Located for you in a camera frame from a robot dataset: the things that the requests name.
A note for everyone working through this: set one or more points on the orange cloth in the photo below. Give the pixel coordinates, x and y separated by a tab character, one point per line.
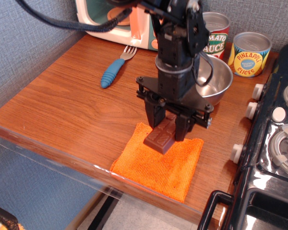
169	175

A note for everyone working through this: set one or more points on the blue handled fork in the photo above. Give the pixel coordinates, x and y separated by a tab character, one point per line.
111	72

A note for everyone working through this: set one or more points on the pineapple slices can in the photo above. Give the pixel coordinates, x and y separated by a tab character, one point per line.
249	53

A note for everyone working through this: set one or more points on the black toy stove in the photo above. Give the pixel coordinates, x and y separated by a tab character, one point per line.
260	197

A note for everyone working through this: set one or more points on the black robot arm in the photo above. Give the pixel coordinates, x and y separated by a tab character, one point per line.
181	36

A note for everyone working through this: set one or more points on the toy microwave oven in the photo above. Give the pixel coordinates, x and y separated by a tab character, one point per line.
136	30

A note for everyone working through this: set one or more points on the brown chocolate bar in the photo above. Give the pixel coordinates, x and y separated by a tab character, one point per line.
162	137

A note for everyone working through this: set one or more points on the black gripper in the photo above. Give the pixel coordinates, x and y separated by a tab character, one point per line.
174	90

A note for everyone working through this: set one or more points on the tomato sauce can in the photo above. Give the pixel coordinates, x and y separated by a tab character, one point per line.
218	25

